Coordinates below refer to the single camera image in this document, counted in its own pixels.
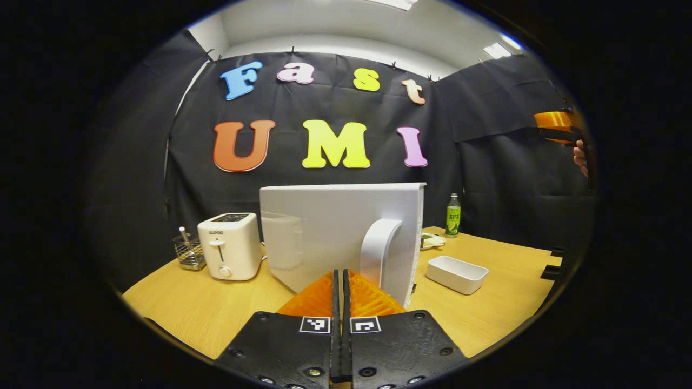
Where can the black backdrop cloth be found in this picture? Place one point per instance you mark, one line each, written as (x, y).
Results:
(135, 189)

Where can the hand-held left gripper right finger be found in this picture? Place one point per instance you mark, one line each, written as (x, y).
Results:
(394, 346)

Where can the small ceiling light panel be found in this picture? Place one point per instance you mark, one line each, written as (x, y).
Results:
(497, 50)

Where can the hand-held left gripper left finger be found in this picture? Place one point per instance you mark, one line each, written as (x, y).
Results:
(292, 346)

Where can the row of small cloth clips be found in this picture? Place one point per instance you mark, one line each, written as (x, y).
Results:
(292, 49)

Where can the green tea bottle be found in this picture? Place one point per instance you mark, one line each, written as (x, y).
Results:
(453, 221)

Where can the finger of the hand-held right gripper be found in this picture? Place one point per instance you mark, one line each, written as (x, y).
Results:
(567, 138)
(557, 120)

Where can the white toaster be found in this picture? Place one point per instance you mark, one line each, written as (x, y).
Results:
(230, 248)

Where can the white rectangular tray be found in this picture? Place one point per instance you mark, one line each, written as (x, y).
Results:
(457, 275)

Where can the white microwave oven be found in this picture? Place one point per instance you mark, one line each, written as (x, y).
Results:
(335, 221)

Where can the black table clamp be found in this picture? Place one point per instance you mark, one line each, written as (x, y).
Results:
(551, 273)
(558, 252)

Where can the large ceiling light panel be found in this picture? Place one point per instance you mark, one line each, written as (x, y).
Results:
(397, 4)

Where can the white divided bean dish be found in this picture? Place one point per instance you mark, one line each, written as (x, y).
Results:
(432, 241)

